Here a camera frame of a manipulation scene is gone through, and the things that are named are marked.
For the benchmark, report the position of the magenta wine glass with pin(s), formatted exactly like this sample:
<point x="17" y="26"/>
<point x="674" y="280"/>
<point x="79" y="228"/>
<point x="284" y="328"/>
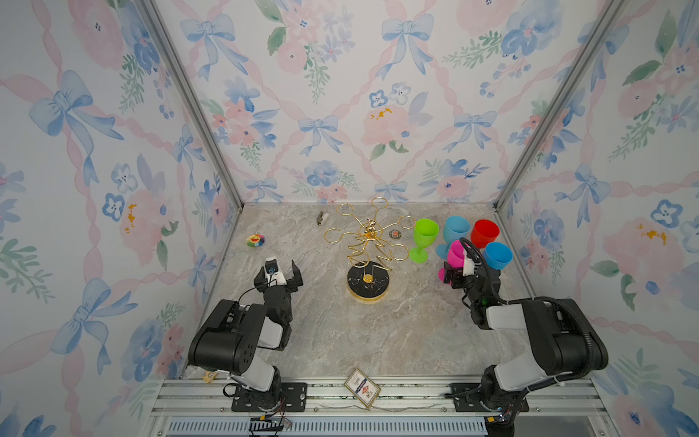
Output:
<point x="455" y="258"/>

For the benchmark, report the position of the aluminium corner post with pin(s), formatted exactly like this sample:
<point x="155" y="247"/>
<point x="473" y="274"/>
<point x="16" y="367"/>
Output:
<point x="599" y="32"/>
<point x="164" y="43"/>

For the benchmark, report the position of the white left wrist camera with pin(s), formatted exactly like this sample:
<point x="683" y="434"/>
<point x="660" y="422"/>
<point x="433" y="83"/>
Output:
<point x="273" y="273"/>

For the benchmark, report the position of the red wine glass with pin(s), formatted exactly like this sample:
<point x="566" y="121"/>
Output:
<point x="484" y="232"/>

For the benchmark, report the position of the green wine glass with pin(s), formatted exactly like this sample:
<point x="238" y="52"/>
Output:
<point x="425" y="233"/>

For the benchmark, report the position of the rainbow flower plush toy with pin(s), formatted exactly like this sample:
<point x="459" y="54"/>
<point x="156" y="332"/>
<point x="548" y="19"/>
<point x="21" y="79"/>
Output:
<point x="255" y="240"/>

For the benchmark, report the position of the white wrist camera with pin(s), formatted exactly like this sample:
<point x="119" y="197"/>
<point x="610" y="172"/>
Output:
<point x="273" y="273"/>
<point x="468" y="267"/>

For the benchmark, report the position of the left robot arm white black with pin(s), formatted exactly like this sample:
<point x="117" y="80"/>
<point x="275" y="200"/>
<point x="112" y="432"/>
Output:
<point x="233" y="333"/>

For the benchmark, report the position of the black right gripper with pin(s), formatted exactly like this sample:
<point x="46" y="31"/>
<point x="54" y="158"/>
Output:
<point x="449" y="274"/>

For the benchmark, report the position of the small framed card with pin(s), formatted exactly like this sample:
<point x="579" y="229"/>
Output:
<point x="362" y="388"/>

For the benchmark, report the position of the aluminium corner post left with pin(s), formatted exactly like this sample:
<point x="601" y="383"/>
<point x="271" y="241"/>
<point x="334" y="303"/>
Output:
<point x="164" y="43"/>

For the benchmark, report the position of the small yellow wooden block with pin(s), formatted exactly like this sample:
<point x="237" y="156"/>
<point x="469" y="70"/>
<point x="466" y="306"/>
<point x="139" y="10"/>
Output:
<point x="210" y="376"/>

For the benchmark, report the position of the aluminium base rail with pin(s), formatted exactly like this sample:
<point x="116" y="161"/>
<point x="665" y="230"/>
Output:
<point x="406" y="406"/>

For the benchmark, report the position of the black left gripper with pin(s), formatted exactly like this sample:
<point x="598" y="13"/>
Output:
<point x="258" y="286"/>

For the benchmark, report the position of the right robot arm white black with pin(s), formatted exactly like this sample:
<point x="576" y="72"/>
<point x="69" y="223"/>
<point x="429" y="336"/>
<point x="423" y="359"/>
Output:
<point x="562" y="345"/>

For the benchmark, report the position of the cyan wine glass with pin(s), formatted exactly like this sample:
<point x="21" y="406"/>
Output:
<point x="497" y="255"/>

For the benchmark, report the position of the aluminium corner post right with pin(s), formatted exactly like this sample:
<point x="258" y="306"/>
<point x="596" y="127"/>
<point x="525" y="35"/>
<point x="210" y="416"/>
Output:
<point x="599" y="32"/>

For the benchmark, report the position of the gold wire glass rack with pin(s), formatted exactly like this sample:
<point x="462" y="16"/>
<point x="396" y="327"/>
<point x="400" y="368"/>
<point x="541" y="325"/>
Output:
<point x="371" y="250"/>

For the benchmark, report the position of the light blue wine glass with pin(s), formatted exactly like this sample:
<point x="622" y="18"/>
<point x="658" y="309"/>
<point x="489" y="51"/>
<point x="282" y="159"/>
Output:
<point x="456" y="227"/>

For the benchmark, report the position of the small beige tape dispenser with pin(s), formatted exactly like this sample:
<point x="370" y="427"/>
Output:
<point x="322" y="218"/>

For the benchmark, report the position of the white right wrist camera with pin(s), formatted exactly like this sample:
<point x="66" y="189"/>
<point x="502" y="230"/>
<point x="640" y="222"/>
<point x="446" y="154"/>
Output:
<point x="468" y="267"/>

